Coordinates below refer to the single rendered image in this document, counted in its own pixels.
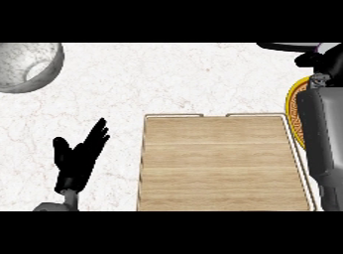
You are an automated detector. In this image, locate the yellow patterned plate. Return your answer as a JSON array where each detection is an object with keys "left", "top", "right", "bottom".
[{"left": 284, "top": 74, "right": 313, "bottom": 151}]

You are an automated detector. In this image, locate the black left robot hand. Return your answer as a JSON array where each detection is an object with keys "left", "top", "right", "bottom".
[{"left": 52, "top": 117, "right": 111, "bottom": 195}]

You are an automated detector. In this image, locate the white marble bowl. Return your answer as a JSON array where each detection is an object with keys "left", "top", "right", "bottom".
[{"left": 0, "top": 42, "right": 67, "bottom": 94}]

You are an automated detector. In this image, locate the wooden tray with white rim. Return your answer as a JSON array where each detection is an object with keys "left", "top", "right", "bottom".
[{"left": 134, "top": 112, "right": 318, "bottom": 212}]

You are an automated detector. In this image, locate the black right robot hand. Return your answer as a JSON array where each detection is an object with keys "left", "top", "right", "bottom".
[{"left": 256, "top": 42, "right": 343, "bottom": 89}]

